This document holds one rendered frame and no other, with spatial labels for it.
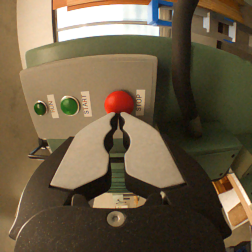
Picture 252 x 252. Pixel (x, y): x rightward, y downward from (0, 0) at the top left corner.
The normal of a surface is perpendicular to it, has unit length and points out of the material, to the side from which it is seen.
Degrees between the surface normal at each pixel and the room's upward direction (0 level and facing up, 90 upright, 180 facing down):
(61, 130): 90
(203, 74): 90
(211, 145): 90
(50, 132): 90
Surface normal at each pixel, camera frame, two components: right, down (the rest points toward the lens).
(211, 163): 0.03, 0.54
